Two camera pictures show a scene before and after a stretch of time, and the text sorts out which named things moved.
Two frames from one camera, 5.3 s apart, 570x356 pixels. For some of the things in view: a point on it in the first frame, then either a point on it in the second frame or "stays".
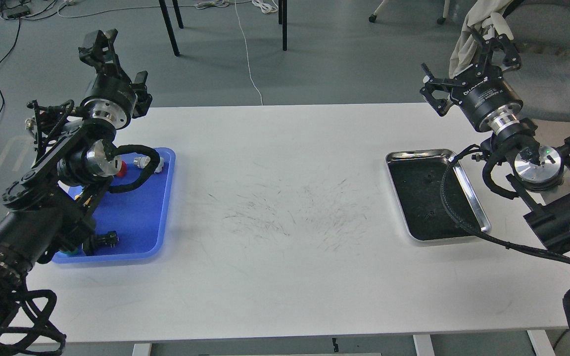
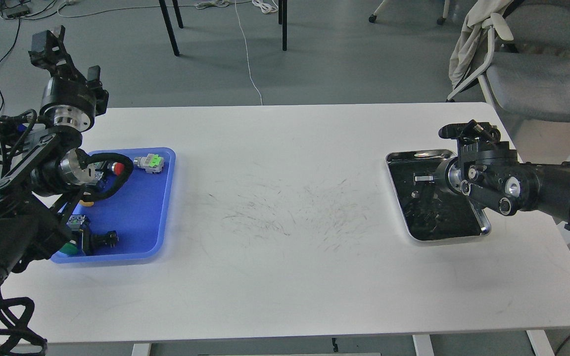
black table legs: [282, 20] stays
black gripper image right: [479, 91] -> [449, 176]
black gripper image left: [112, 97] -> [71, 104]
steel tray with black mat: [416, 177] stays
